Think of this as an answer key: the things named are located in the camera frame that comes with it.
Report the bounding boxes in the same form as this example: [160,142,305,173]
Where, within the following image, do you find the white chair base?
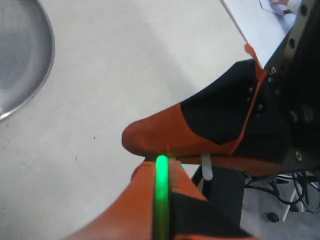
[269,173,306,222]

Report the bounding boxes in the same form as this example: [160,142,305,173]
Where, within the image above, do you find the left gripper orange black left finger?
[68,159,253,240]

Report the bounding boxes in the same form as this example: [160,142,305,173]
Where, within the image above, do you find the cables on floor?
[191,164,320,215]

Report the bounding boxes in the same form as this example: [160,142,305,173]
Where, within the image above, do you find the green glow stick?
[153,155,170,240]

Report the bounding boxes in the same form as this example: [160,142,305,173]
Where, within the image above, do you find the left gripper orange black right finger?
[122,44,292,173]

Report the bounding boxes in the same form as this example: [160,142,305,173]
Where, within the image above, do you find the black table frame post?
[202,166,245,226]

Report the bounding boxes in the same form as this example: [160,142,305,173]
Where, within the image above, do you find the round stainless steel plate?
[0,0,55,120]

